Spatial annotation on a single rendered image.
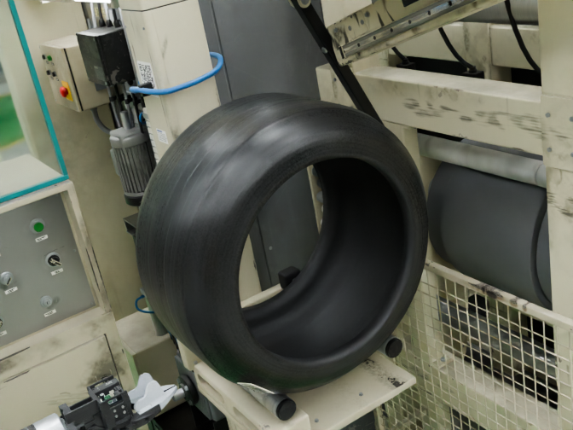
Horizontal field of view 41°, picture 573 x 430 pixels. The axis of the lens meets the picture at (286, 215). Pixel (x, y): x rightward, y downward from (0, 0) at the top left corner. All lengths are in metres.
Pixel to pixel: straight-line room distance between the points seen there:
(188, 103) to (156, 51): 0.13
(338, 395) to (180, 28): 0.85
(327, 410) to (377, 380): 0.14
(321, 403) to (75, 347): 0.71
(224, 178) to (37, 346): 0.91
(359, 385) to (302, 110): 0.66
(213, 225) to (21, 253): 0.81
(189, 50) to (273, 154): 0.42
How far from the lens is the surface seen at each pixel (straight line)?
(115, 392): 1.44
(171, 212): 1.37
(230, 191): 1.30
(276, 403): 1.55
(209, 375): 1.77
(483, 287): 1.66
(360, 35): 1.67
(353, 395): 1.72
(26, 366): 2.07
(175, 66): 1.64
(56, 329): 2.09
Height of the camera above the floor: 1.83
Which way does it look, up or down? 23 degrees down
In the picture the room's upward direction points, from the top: 11 degrees counter-clockwise
